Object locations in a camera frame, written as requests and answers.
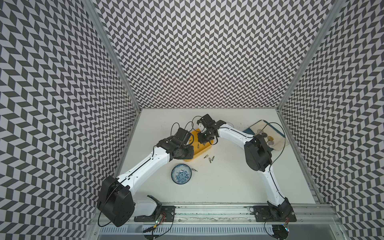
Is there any teal tray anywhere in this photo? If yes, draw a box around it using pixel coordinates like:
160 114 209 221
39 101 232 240
244 120 286 142

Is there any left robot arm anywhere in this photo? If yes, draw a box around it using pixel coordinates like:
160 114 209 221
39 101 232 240
97 128 194 227

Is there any aluminium front rail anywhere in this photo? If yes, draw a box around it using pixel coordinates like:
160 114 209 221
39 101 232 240
164 203 342 225

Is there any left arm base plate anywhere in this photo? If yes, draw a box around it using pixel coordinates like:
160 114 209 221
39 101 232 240
134 206 176 223

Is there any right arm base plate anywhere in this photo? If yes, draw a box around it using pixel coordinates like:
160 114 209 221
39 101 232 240
252 206 297 223

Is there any yellow plastic storage box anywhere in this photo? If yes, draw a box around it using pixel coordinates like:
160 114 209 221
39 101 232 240
184 130 214 162

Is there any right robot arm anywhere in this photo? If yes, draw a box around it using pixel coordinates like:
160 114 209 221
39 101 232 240
197 114 291 220

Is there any blue white ceramic bowl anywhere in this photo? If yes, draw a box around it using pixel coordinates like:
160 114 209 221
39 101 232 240
171 164 193 185

